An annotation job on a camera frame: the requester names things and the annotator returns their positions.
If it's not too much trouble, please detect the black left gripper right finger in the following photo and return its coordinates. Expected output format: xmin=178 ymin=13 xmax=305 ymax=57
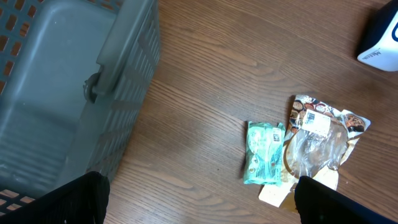
xmin=294 ymin=176 xmax=395 ymax=224

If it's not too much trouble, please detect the white barcode scanner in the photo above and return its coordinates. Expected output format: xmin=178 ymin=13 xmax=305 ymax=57
xmin=357 ymin=0 xmax=397 ymax=72

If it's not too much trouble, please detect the clear snack bag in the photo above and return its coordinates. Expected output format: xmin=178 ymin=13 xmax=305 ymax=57
xmin=259 ymin=95 xmax=371 ymax=212

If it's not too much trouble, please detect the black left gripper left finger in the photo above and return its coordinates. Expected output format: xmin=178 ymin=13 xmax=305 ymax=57
xmin=1 ymin=171 xmax=110 ymax=224

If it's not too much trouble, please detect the grey plastic basket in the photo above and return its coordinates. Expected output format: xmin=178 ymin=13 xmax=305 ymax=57
xmin=1 ymin=0 xmax=160 ymax=214

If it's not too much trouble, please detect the teal snack packet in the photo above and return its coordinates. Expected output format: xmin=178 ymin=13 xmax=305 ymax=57
xmin=243 ymin=121 xmax=285 ymax=186

